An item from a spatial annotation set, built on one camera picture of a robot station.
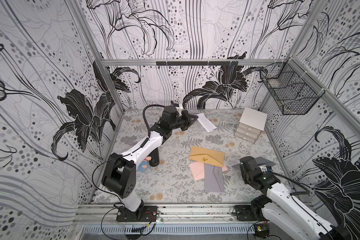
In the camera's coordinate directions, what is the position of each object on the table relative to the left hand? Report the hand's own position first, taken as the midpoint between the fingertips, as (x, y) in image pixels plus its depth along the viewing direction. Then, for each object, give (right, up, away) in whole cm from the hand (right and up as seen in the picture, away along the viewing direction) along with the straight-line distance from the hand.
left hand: (198, 118), depth 78 cm
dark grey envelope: (+40, -27, +13) cm, 50 cm away
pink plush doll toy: (-31, -27, +6) cm, 41 cm away
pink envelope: (+1, -31, +10) cm, 33 cm away
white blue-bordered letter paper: (+5, -4, +1) cm, 7 cm away
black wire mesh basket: (+58, +17, +9) cm, 61 cm away
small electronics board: (+29, -54, -8) cm, 62 cm away
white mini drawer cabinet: (+34, -4, +12) cm, 36 cm away
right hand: (+25, -27, +7) cm, 37 cm away
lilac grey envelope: (+9, -36, +5) cm, 38 cm away
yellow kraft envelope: (+6, -23, +11) cm, 26 cm away
